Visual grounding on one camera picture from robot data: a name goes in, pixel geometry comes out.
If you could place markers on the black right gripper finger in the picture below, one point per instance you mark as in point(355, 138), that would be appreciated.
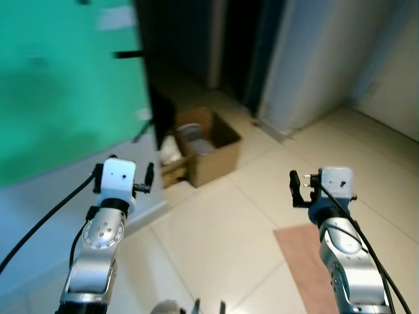
point(294, 190)

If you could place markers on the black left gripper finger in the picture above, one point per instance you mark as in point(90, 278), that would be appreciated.
point(97, 178)
point(149, 176)

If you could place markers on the white crumpled bag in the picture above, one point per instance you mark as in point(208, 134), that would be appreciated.
point(171, 150)

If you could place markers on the grey metal pot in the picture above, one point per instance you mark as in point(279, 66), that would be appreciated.
point(196, 139)

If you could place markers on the pink floor mat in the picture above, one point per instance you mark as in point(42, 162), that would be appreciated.
point(301, 261)

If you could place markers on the brown cardboard box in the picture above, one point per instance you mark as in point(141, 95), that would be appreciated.
point(216, 160)

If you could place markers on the green door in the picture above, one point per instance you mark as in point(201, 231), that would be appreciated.
point(65, 85)

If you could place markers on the white door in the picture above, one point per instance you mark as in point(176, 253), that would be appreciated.
point(314, 65)

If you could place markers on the white paper sheet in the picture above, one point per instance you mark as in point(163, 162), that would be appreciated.
point(118, 17)

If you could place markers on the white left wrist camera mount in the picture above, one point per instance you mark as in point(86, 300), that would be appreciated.
point(119, 178)

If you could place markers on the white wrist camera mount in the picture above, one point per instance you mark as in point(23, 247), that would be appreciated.
point(337, 180)
point(119, 178)

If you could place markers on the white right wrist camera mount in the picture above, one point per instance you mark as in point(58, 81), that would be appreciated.
point(337, 180)

